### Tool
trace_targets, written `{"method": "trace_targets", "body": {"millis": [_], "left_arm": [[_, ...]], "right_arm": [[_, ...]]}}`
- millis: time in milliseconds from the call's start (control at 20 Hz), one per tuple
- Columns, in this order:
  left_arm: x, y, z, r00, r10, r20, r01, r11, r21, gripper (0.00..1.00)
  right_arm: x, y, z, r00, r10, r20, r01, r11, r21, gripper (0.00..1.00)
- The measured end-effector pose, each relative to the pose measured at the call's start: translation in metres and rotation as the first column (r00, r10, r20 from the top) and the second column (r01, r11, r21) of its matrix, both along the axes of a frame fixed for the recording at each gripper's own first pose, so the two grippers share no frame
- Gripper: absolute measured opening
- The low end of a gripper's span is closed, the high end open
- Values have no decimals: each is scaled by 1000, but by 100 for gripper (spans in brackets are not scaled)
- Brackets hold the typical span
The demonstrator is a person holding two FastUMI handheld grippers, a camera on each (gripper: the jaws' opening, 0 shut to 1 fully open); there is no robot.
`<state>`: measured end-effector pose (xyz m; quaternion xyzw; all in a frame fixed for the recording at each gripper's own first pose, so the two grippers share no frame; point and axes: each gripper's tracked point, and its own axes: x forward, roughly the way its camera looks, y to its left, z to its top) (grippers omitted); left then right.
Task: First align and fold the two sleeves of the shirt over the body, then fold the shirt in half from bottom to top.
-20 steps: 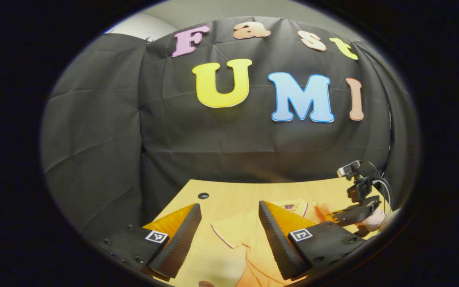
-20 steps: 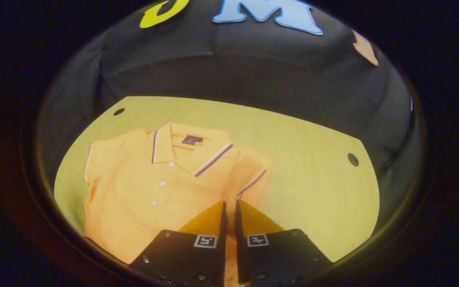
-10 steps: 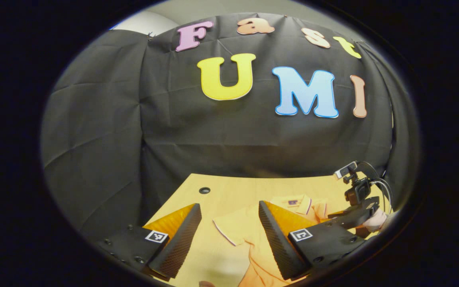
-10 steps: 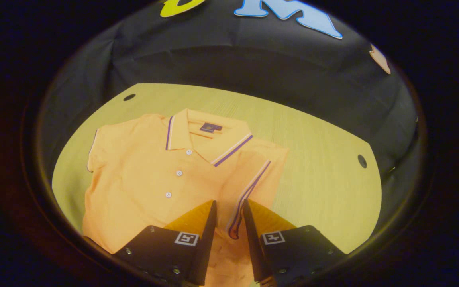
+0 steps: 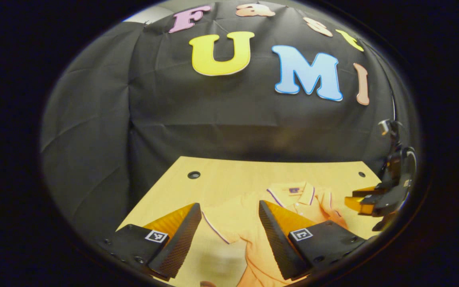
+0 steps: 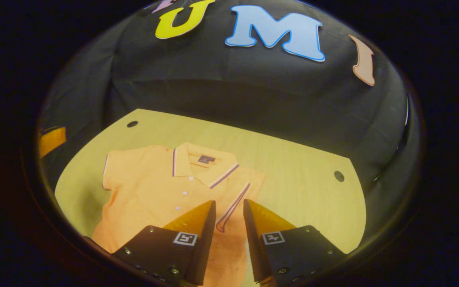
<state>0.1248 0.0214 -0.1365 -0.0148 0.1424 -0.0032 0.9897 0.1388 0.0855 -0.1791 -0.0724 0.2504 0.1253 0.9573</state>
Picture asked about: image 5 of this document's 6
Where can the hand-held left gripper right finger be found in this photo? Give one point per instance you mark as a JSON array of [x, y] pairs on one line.
[[277, 243]]

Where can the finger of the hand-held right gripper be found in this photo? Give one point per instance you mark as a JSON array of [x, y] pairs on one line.
[[367, 192], [357, 204]]

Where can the black backdrop cloth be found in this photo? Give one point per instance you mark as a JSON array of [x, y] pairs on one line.
[[213, 119]]

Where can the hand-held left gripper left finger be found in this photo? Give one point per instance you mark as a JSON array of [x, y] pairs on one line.
[[179, 243]]

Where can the orange T-shirt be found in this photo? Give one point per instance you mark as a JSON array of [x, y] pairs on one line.
[[237, 223]]

